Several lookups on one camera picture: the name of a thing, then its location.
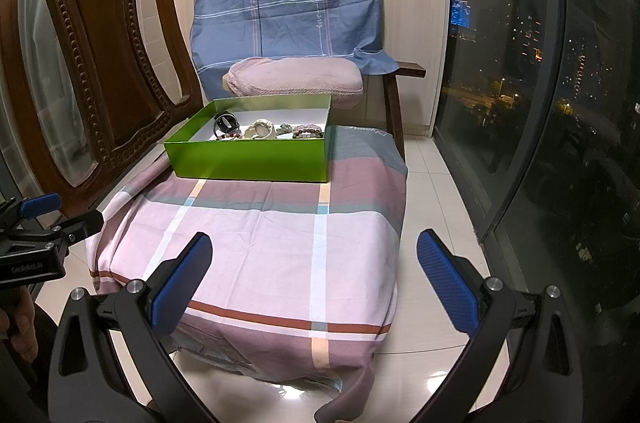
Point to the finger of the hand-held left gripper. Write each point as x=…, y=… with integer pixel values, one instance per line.
x=80, y=223
x=40, y=203

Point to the pink plaid cloth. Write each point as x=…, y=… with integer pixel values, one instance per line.
x=250, y=253

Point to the pink pillow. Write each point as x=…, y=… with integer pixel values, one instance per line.
x=300, y=78

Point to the dark framed glass window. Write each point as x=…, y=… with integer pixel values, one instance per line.
x=550, y=78

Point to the dark wooden armchair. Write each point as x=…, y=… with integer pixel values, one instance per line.
x=412, y=69

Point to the black wristwatch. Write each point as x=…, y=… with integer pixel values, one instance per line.
x=226, y=121

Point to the carved wooden chair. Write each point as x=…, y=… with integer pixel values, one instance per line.
x=95, y=28

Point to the blue plaid cloth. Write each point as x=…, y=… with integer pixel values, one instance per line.
x=280, y=3

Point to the person's left hand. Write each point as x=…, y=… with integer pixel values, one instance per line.
x=25, y=335

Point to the green cardboard box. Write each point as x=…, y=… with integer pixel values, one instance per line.
x=250, y=160

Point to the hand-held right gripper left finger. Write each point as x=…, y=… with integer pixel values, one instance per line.
x=180, y=283

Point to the person's dark trousers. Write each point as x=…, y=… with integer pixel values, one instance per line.
x=20, y=393

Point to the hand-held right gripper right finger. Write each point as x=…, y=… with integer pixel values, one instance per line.
x=447, y=283

